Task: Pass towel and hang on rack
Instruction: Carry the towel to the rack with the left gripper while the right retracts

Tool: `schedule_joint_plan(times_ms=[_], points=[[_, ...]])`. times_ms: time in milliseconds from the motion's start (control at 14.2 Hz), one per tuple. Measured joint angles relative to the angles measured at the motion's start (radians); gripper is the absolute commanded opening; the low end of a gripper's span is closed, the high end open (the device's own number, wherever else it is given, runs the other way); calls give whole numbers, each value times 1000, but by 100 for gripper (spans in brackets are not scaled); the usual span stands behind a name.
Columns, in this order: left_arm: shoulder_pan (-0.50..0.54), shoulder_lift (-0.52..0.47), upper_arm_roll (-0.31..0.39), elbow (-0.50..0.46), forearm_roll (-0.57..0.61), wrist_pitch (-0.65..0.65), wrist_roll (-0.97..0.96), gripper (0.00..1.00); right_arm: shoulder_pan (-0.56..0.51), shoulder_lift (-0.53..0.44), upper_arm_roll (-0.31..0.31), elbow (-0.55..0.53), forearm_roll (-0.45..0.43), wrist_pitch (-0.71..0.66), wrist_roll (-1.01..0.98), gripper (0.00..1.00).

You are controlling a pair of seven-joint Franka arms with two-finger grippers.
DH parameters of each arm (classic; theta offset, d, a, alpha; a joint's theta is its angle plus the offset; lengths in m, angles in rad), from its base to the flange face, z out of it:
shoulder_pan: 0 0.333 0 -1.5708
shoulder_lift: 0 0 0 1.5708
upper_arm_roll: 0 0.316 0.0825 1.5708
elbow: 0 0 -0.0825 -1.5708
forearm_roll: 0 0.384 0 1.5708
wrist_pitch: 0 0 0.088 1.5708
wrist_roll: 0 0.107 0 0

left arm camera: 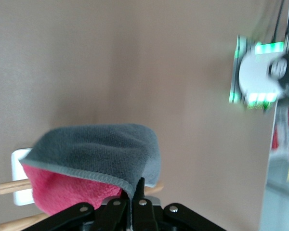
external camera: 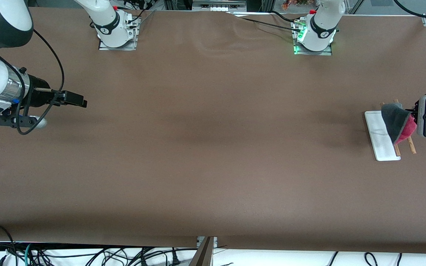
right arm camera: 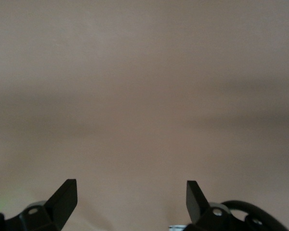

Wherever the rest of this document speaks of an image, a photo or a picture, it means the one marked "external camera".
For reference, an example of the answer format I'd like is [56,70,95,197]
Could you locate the grey and pink towel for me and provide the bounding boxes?
[381,103,418,146]

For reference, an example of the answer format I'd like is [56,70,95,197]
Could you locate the wooden rack rod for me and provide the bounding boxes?
[382,102,401,157]
[394,98,417,154]

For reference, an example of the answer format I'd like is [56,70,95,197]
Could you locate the colourful packaged items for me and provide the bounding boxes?
[281,0,318,10]

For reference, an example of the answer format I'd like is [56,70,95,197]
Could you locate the grey metal box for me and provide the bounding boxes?
[192,0,247,12]

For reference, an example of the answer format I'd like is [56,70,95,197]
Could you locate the white flat strip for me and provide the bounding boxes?
[233,11,273,17]

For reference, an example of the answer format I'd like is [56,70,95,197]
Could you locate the white rack base plate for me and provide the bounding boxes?
[364,110,401,161]

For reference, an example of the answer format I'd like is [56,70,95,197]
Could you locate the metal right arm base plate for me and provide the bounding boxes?
[98,17,139,51]

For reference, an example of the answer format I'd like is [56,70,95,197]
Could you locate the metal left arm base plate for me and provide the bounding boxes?
[293,20,332,56]

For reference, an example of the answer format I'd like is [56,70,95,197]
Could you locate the black cable across table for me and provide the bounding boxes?
[228,10,303,34]

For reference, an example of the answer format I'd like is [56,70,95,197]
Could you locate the black cable with plug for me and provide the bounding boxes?
[169,247,181,266]

